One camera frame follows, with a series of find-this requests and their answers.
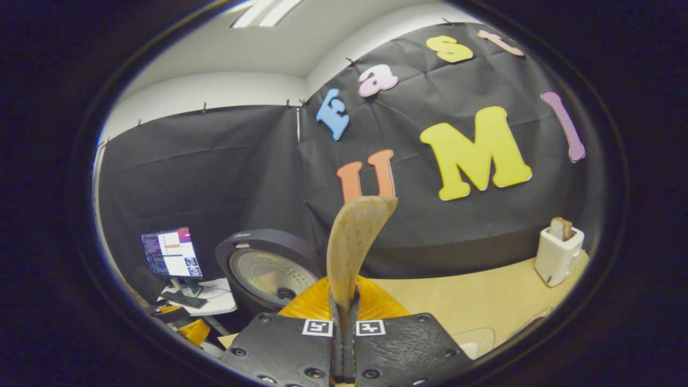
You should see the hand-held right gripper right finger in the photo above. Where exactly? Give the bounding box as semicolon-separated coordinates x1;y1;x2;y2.
345;277;475;387

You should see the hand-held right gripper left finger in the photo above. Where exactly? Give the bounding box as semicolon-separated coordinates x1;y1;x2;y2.
220;277;345;387

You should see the black and silver rice cooker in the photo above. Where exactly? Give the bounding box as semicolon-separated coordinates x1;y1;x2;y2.
215;230;327;318

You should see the wooden spoon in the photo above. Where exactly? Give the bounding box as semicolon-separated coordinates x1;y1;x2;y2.
326;196;399;323

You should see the black keyboard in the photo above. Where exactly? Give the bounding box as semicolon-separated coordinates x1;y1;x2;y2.
160;290;208;309

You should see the white side desk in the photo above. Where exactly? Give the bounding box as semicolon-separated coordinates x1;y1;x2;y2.
156;277;238;318

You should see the computer monitor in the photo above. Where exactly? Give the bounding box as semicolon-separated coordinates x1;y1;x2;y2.
141;227;203;278

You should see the black backdrop cloth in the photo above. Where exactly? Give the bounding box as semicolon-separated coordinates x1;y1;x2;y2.
97;21;605;302

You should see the white toaster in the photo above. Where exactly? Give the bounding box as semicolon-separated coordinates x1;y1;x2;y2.
534;225;585;287

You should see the toasted bread slice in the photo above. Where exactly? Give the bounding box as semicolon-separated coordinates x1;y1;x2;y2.
549;217;575;241

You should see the ceiling light panel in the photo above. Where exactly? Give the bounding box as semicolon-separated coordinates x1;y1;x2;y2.
231;0;304;27

